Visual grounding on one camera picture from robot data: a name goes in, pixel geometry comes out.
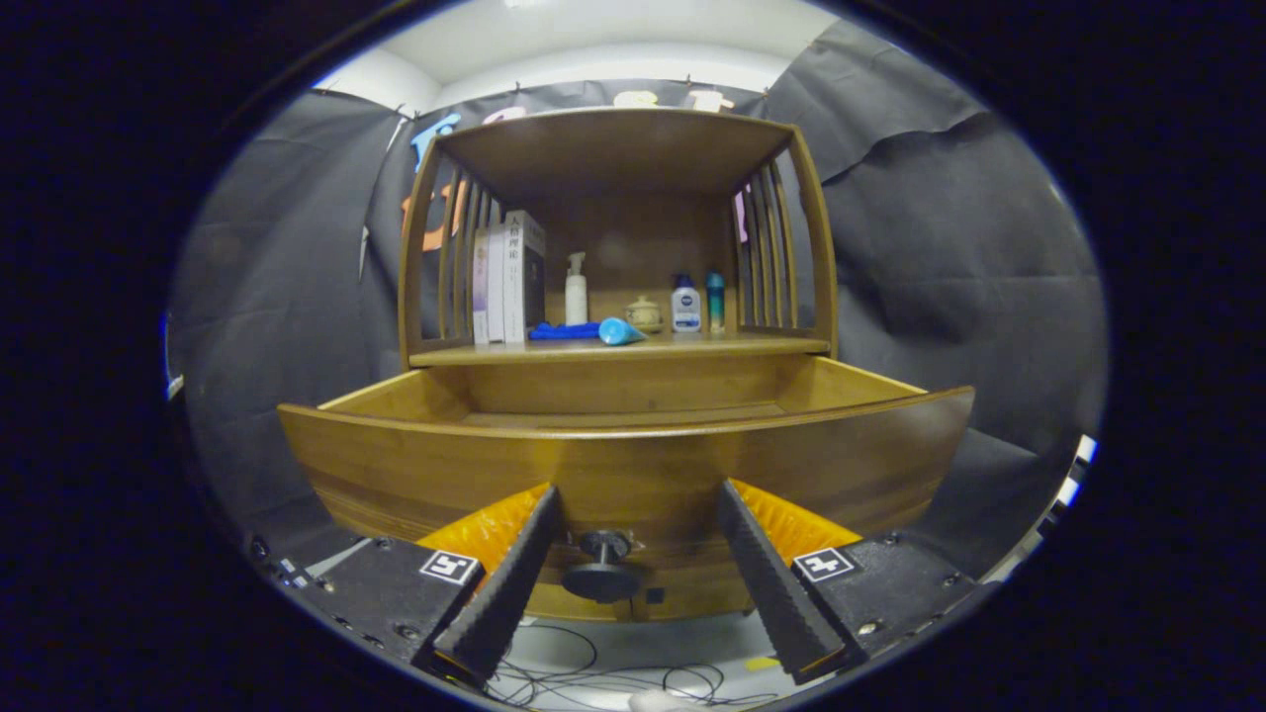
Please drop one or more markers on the yellow floor tape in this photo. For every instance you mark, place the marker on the yellow floor tape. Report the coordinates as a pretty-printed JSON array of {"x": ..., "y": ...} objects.
[{"x": 762, "y": 663}]

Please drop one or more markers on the black backdrop cloth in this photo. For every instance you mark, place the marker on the black backdrop cloth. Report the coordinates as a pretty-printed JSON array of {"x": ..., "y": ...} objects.
[{"x": 940, "y": 277}]

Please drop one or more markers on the wooden cabinet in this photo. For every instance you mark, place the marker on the wooden cabinet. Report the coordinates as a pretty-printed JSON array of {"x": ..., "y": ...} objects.
[{"x": 643, "y": 237}]

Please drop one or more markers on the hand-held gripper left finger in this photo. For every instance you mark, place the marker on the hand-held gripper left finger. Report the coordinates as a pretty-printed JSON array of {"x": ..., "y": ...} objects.
[{"x": 509, "y": 583}]

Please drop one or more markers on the white pump bottle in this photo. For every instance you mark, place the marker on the white pump bottle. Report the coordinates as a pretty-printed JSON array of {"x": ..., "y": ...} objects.
[{"x": 576, "y": 297}]

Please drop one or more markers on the teal bottle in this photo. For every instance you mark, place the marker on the teal bottle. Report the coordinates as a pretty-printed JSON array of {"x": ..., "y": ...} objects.
[{"x": 715, "y": 307}]

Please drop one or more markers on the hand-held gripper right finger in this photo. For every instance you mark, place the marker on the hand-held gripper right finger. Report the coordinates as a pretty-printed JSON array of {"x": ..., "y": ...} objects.
[{"x": 767, "y": 583}]

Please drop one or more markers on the small beige lidded pot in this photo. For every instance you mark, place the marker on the small beige lidded pot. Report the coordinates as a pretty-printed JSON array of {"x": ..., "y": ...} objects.
[{"x": 644, "y": 316}]

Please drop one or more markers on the white and blue tube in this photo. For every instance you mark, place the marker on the white and blue tube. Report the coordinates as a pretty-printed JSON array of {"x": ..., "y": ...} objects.
[{"x": 619, "y": 332}]

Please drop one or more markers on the white blue lotion bottle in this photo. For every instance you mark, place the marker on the white blue lotion bottle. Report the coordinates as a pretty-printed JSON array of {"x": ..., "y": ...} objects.
[{"x": 685, "y": 311}]

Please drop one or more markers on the wooden drawer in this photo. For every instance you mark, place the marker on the wooden drawer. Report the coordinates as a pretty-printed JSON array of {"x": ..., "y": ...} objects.
[{"x": 633, "y": 465}]

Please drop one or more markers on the black round drawer knob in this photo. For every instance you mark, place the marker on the black round drawer knob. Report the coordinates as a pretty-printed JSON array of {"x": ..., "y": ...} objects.
[{"x": 601, "y": 581}]

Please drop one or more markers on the blue cloth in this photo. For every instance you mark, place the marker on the blue cloth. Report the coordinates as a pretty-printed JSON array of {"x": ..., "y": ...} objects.
[{"x": 564, "y": 332}]

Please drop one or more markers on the lilac book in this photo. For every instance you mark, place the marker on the lilac book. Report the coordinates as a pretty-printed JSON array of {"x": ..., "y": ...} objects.
[{"x": 481, "y": 292}]

